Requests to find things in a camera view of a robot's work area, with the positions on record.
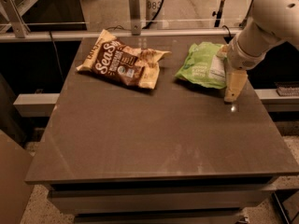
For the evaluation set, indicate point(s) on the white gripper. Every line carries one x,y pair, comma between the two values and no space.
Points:
239,57

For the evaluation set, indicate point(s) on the green rice chip bag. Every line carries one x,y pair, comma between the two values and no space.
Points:
203,67

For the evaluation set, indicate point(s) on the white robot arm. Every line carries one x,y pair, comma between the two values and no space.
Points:
271,23

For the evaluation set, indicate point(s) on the brown Sea Salt chip bag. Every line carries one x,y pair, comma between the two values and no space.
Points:
114,60

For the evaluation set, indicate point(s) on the grey drawer cabinet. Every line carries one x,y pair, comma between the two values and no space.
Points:
160,203

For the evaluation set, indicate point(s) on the white cylinder post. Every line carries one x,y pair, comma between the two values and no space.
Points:
152,8

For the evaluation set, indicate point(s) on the middle metal bracket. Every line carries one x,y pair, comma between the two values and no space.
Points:
134,7

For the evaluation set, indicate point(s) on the metal bracket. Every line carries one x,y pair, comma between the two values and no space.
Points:
134,7
18,26

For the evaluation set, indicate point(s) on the left metal bracket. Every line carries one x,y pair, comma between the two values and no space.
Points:
18,26

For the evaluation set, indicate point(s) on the aluminium guard rail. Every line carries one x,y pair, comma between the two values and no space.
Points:
78,35

